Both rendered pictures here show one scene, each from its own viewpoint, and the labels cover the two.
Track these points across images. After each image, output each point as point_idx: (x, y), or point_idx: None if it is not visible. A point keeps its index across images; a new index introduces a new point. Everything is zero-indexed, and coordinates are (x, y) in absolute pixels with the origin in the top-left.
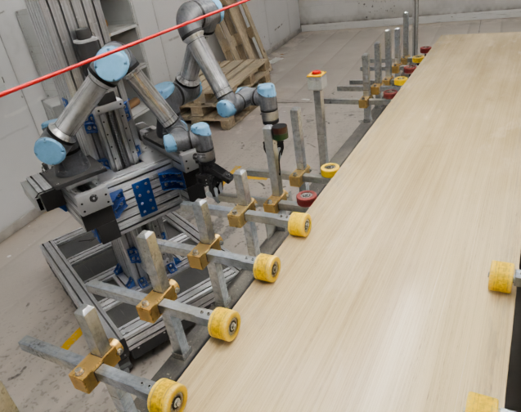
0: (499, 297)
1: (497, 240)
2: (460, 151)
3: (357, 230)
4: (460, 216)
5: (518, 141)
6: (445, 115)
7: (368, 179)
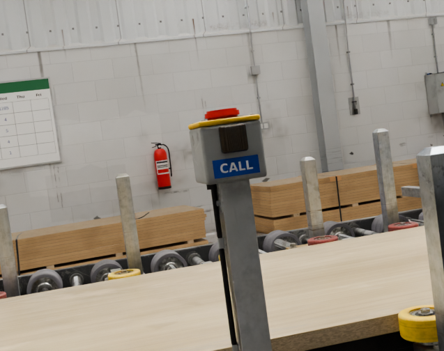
0: None
1: (424, 230)
2: (198, 287)
3: None
4: (406, 243)
5: (122, 281)
6: None
7: (406, 285)
